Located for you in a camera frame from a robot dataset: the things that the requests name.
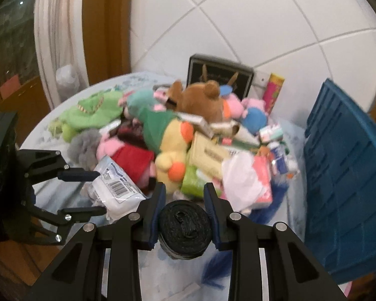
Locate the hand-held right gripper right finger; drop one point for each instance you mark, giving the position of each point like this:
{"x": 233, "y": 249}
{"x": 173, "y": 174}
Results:
{"x": 213, "y": 219}

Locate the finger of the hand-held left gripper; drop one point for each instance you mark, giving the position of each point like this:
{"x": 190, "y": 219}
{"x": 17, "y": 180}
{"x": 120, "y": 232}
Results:
{"x": 72, "y": 174}
{"x": 81, "y": 211}

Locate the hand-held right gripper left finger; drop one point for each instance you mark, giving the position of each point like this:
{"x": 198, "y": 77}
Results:
{"x": 152, "y": 218}

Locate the black trash bag roll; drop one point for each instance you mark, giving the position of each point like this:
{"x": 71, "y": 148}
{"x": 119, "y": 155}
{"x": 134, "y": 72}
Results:
{"x": 183, "y": 225}

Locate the white barcode plastic packet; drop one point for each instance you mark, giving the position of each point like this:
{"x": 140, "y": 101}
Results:
{"x": 116, "y": 182}

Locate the white plastic bag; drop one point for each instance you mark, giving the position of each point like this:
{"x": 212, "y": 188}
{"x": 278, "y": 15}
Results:
{"x": 241, "y": 178}

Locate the pig plush with red dress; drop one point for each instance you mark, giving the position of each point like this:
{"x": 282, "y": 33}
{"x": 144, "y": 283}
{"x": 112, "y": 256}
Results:
{"x": 131, "y": 160}

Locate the blue plastic crate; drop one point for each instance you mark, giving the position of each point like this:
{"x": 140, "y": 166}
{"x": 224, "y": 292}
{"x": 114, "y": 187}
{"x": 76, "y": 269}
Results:
{"x": 347, "y": 178}

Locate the grey plush toy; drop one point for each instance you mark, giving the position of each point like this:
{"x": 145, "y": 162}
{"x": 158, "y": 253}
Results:
{"x": 83, "y": 147}

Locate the green wet wipes pack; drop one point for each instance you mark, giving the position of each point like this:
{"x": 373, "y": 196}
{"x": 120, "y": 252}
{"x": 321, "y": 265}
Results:
{"x": 195, "y": 183}

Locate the small green cloth item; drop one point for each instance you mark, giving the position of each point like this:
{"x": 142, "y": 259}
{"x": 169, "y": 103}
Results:
{"x": 54, "y": 127}

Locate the pink tissue pack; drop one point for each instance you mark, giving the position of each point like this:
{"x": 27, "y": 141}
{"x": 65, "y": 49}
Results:
{"x": 263, "y": 178}

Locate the green plush toy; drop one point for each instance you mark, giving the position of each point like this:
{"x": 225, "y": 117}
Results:
{"x": 91, "y": 111}

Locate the yellow cardboard box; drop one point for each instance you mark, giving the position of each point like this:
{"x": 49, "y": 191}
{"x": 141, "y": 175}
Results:
{"x": 206, "y": 153}

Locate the dark knitted cloth red stars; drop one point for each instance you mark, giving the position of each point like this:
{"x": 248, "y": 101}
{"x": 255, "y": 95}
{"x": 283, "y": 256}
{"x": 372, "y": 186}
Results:
{"x": 130, "y": 133}

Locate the yellow duck plush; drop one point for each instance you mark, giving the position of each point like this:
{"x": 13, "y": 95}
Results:
{"x": 170, "y": 144}

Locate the small blue white box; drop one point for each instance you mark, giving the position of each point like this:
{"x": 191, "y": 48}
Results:
{"x": 280, "y": 161}

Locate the clear plastic bottle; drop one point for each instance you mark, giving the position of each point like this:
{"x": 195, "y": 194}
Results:
{"x": 67, "y": 81}

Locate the pig plush with teal dress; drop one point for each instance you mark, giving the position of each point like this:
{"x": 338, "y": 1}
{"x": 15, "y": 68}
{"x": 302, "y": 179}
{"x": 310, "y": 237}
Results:
{"x": 138, "y": 102}

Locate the long white box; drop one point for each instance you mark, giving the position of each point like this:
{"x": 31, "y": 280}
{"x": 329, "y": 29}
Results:
{"x": 194, "y": 122}

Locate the small teal white box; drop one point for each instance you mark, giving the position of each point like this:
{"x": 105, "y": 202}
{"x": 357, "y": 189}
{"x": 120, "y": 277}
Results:
{"x": 271, "y": 133}

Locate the pig plush with blue dress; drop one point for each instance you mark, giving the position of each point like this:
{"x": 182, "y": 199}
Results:
{"x": 253, "y": 116}

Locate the small pink pig plush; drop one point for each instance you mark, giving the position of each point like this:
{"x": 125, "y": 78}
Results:
{"x": 233, "y": 106}

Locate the brown teddy bear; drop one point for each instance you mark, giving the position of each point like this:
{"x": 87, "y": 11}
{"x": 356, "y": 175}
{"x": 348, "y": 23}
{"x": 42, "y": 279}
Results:
{"x": 200, "y": 100}

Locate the colourful cardboard tube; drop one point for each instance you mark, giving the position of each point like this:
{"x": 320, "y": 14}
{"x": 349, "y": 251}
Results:
{"x": 273, "y": 94}

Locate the black framed box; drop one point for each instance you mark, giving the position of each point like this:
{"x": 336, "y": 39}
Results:
{"x": 200, "y": 69}

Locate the white curtain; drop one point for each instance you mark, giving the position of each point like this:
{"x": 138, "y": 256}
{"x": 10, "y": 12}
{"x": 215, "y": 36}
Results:
{"x": 56, "y": 22}

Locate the white wall socket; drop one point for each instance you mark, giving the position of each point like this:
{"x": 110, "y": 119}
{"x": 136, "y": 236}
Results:
{"x": 260, "y": 78}

